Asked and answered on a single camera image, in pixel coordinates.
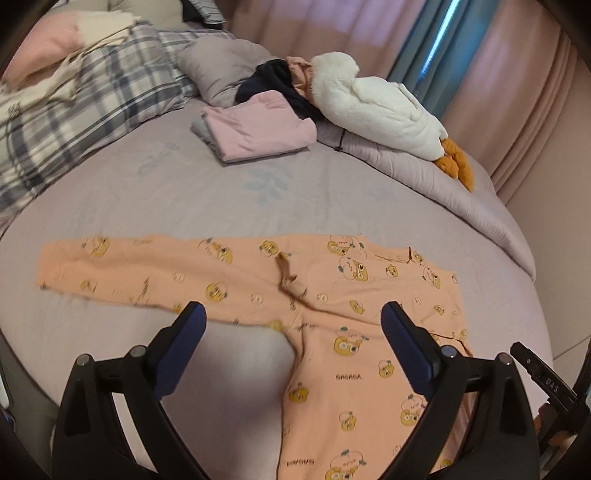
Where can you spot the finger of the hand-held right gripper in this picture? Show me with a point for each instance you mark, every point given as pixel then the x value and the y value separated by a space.
pixel 521 351

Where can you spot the lilac bed sheet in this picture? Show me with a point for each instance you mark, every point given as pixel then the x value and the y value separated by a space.
pixel 138 203

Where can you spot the white goose plush toy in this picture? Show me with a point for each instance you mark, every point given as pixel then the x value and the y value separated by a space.
pixel 374 101

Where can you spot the pink pillow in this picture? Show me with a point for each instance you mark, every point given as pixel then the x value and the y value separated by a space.
pixel 46 46

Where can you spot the peach garment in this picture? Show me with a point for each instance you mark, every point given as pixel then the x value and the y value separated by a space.
pixel 300 74

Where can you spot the cream knit blanket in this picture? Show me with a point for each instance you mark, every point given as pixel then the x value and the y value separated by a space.
pixel 99 32

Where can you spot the lilac quilt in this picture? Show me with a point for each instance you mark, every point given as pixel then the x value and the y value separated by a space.
pixel 217 64

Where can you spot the teal curtain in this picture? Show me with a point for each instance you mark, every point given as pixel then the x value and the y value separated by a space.
pixel 429 46

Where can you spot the pink folded garment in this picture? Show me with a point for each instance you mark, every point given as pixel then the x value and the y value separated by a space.
pixel 258 124

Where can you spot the beige pillow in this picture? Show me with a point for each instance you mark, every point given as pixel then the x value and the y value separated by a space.
pixel 143 11

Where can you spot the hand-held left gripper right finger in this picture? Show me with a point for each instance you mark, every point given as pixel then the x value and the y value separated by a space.
pixel 406 339

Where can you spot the orange bear print pajama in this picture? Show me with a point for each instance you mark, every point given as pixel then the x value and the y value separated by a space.
pixel 332 295

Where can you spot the striped pillow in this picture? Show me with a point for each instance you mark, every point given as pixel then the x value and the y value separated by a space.
pixel 207 9

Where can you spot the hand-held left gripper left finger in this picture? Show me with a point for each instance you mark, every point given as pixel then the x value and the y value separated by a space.
pixel 187 332

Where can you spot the navy garment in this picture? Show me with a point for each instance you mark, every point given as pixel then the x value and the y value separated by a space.
pixel 277 76

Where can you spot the plaid pillow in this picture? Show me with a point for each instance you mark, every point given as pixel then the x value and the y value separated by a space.
pixel 97 92

